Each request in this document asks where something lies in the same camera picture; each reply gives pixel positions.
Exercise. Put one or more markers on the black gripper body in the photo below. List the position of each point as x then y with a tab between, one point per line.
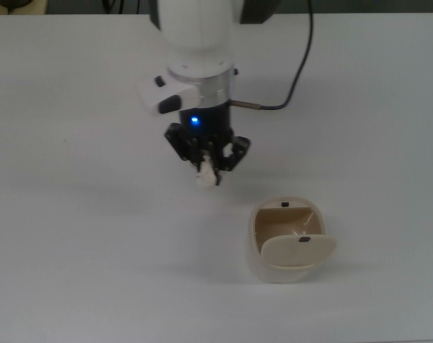
213	121

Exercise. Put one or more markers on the black device on desk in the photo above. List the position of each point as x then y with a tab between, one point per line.
14	3

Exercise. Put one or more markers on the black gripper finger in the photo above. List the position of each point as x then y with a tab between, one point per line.
238	150
182	144

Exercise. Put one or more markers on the white paper trash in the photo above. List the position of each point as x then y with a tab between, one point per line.
205	177

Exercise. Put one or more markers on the cream bin swing lid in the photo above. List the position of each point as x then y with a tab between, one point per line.
297	250

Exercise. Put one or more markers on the small cream trash bin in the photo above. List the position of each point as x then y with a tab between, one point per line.
264	261

